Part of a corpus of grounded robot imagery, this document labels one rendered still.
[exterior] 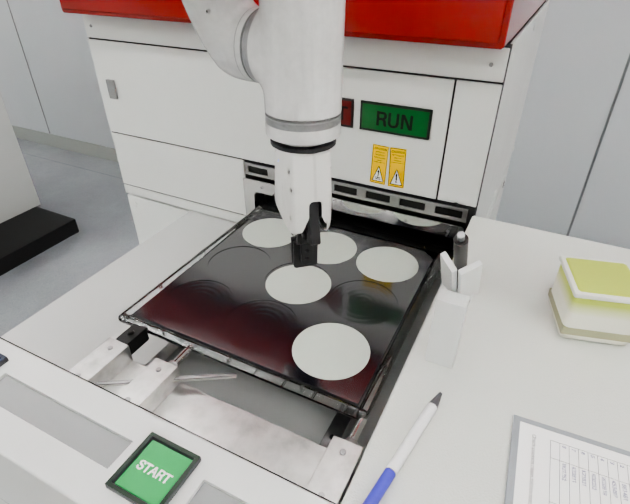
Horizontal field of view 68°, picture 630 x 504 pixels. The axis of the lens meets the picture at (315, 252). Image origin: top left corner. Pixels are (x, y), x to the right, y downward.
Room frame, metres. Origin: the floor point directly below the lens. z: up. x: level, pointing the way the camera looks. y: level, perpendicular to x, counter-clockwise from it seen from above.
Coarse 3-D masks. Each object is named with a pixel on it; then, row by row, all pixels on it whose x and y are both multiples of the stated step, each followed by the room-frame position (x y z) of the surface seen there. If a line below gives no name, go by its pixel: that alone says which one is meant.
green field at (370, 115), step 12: (372, 108) 0.76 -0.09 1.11; (384, 108) 0.75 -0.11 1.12; (396, 108) 0.74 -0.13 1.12; (372, 120) 0.76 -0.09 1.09; (384, 120) 0.75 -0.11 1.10; (396, 120) 0.74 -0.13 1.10; (408, 120) 0.73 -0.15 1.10; (420, 120) 0.72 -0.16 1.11; (396, 132) 0.74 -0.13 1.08; (408, 132) 0.73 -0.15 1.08; (420, 132) 0.72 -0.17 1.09
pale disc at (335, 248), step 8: (320, 232) 0.72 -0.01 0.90; (328, 232) 0.72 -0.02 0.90; (328, 240) 0.70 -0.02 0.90; (336, 240) 0.70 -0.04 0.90; (344, 240) 0.70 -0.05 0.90; (352, 240) 0.70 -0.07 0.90; (320, 248) 0.67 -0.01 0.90; (328, 248) 0.67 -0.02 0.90; (336, 248) 0.67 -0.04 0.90; (344, 248) 0.67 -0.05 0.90; (352, 248) 0.67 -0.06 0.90; (320, 256) 0.65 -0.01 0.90; (328, 256) 0.65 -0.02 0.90; (336, 256) 0.65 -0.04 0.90; (344, 256) 0.65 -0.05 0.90; (352, 256) 0.65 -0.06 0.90
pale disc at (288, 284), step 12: (276, 276) 0.59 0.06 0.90; (288, 276) 0.59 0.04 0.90; (300, 276) 0.59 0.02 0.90; (312, 276) 0.59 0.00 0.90; (324, 276) 0.59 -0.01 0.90; (276, 288) 0.56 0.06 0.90; (288, 288) 0.56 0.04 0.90; (300, 288) 0.56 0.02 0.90; (312, 288) 0.56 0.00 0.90; (324, 288) 0.56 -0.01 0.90; (288, 300) 0.53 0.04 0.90; (300, 300) 0.53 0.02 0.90; (312, 300) 0.53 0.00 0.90
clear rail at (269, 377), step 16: (128, 320) 0.49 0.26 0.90; (160, 336) 0.46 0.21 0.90; (176, 336) 0.45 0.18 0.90; (208, 352) 0.43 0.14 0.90; (240, 368) 0.40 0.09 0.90; (256, 368) 0.40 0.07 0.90; (272, 384) 0.38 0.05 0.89; (288, 384) 0.37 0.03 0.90; (320, 400) 0.35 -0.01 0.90; (336, 400) 0.35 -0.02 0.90; (352, 416) 0.33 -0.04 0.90
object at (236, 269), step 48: (240, 240) 0.70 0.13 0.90; (192, 288) 0.56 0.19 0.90; (240, 288) 0.56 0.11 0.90; (336, 288) 0.56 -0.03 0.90; (384, 288) 0.56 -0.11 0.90; (192, 336) 0.46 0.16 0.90; (240, 336) 0.46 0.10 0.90; (288, 336) 0.46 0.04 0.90; (384, 336) 0.46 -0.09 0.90; (336, 384) 0.38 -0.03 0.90
